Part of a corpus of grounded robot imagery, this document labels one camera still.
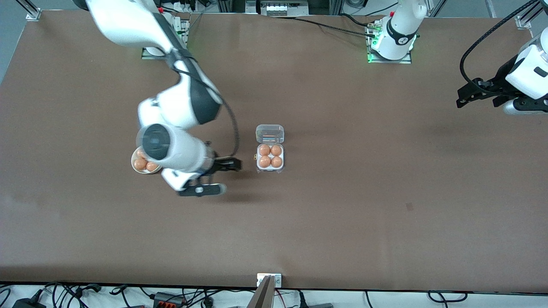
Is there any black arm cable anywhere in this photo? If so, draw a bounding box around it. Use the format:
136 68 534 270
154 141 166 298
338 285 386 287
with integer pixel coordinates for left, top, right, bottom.
169 49 239 158
459 0 536 86

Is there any grey camera pole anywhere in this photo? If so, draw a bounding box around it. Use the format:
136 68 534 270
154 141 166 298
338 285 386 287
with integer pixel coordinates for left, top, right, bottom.
246 275 275 308

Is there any black box with red terminals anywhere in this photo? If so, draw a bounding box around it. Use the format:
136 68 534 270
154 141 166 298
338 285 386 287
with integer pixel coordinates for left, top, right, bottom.
153 292 186 308

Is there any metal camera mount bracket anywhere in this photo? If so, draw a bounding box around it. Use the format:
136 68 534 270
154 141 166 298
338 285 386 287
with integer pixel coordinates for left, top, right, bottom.
257 273 282 287

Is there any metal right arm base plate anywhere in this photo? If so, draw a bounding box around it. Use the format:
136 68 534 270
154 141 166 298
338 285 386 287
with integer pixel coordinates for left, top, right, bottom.
141 17 190 60

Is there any grey power strip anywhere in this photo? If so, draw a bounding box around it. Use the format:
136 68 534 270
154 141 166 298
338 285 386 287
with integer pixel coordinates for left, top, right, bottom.
260 0 310 17

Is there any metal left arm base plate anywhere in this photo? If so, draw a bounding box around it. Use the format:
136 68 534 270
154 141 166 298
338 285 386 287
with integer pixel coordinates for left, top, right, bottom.
367 21 413 65

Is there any white power strip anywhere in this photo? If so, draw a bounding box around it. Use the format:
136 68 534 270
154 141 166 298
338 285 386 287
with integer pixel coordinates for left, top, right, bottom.
165 0 198 13

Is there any long black table cable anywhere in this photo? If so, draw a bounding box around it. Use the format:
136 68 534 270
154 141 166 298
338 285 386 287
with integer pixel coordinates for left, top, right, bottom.
270 15 377 39

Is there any black looped cable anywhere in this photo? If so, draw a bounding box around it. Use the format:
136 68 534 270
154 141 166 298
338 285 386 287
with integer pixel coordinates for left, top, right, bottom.
428 290 468 303

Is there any white round bowl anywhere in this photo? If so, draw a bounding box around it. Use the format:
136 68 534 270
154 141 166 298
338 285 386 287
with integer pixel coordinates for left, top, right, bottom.
131 145 164 175

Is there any clear plastic egg box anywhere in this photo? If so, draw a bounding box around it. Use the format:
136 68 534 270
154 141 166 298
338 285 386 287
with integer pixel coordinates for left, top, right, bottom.
256 124 285 173

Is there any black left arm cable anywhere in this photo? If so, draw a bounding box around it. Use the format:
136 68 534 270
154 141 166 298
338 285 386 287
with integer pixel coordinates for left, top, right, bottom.
459 0 536 86

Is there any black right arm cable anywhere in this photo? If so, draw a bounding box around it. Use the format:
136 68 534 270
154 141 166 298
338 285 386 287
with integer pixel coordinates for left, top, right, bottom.
169 49 239 158

